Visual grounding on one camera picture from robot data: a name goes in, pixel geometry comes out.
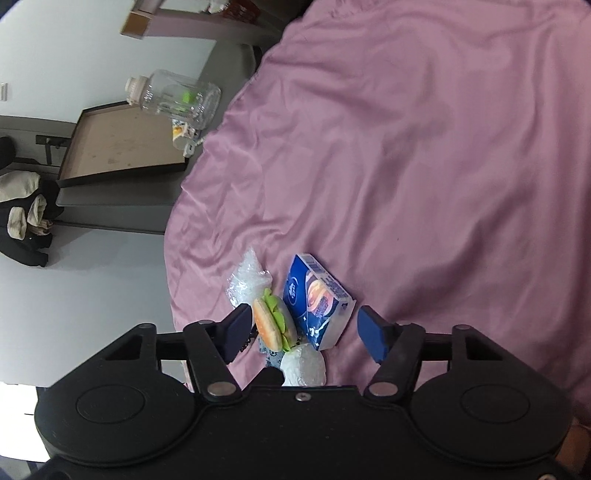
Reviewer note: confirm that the white round plastic-wrapped bun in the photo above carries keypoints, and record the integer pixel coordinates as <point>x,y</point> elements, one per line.
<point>304,368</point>

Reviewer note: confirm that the blue tissue pack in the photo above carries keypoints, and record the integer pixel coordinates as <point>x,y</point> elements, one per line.
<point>314,300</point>

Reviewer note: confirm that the pink bed sheet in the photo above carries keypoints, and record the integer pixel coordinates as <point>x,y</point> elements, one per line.
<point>392,161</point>

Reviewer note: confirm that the clear plastic water jug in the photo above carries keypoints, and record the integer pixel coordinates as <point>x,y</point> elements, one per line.
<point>178,98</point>

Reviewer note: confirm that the clear crinkled plastic bag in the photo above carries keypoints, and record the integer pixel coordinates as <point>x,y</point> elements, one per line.
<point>244,282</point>

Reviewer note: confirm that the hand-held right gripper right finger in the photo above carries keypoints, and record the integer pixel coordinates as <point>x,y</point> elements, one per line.
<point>373,333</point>

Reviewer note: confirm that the small yellow label bottle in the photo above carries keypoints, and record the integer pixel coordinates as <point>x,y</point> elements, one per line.
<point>178,132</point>

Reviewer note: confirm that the black and cream jackets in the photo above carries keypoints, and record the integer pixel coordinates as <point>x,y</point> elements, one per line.
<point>23,221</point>

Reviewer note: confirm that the brown cardboard piece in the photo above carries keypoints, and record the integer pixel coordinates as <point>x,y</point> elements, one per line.
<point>136,24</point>

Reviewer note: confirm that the white charger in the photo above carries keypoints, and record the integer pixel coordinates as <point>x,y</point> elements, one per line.
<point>190,147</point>

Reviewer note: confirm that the grey door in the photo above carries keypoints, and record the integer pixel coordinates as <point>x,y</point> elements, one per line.
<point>115,201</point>

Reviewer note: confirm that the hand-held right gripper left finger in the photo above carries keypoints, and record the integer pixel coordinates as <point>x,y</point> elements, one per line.
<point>238,333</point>

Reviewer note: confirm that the toy hamburger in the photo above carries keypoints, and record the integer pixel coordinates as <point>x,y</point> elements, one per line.
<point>272,318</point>

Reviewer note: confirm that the black framed brown board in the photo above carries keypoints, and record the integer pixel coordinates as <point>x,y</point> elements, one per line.
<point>120,143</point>

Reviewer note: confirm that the white wall switch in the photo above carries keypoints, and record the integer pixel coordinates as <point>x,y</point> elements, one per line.
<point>3,91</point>

